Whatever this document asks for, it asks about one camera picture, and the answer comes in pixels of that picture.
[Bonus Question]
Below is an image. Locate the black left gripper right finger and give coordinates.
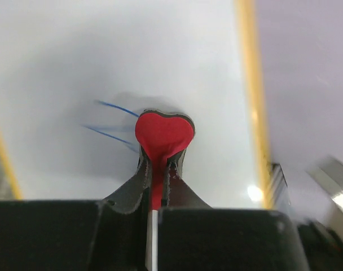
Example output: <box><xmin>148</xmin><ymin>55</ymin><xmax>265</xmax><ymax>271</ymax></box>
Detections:
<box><xmin>161</xmin><ymin>155</ymin><xmax>211</xmax><ymax>209</ymax></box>

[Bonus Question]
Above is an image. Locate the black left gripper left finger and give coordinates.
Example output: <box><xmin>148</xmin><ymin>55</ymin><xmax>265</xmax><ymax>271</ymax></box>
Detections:
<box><xmin>103</xmin><ymin>158</ymin><xmax>152</xmax><ymax>214</ymax></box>

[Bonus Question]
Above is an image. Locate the yellow framed whiteboard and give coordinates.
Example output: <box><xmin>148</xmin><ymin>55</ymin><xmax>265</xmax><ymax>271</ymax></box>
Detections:
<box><xmin>0</xmin><ymin>1</ymin><xmax>273</xmax><ymax>208</ymax></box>

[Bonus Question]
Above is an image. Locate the black whiteboard stand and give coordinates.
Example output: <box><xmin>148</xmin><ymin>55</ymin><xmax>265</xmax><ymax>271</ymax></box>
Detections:
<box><xmin>270</xmin><ymin>163</ymin><xmax>291</xmax><ymax>213</ymax></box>

